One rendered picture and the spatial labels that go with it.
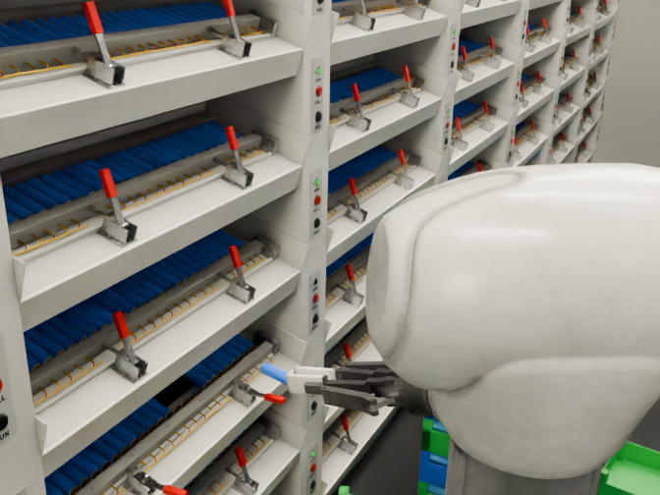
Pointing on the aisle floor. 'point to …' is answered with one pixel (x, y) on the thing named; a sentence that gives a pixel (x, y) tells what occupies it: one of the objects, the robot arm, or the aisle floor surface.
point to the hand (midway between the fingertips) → (311, 380)
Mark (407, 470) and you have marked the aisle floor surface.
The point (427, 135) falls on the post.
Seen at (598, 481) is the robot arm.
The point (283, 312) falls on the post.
